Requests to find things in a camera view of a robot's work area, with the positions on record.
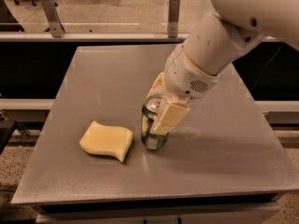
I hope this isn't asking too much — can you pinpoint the metal rail bracket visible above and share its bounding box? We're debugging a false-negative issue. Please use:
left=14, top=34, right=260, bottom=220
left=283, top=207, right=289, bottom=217
left=40, top=0, right=64, bottom=37
left=167, top=0, right=180, bottom=38

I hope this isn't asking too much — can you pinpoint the metal horizontal rail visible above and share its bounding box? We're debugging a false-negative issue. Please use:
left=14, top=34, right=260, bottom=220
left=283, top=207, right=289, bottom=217
left=0, top=32, right=189, bottom=43

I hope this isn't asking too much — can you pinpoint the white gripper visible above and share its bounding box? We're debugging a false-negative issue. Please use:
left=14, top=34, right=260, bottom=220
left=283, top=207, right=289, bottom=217
left=146, top=45, right=220, bottom=134

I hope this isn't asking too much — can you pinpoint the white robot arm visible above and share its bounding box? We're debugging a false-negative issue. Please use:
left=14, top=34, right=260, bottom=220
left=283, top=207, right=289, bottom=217
left=146, top=0, right=299, bottom=135

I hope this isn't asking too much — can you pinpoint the green soda can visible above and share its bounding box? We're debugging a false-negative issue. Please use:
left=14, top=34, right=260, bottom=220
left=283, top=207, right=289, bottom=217
left=140, top=95, right=171, bottom=151

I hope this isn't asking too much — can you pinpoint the yellow sponge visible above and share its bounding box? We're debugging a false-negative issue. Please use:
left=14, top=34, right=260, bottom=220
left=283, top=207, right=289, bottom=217
left=79, top=120, right=134, bottom=162

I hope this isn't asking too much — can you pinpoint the middle metal rail bracket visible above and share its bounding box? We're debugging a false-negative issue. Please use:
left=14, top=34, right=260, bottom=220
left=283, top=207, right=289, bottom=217
left=167, top=0, right=180, bottom=38

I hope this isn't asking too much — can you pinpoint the left metal rail bracket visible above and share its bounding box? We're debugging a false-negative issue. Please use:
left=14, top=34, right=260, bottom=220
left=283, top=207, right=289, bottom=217
left=40, top=0, right=64, bottom=37

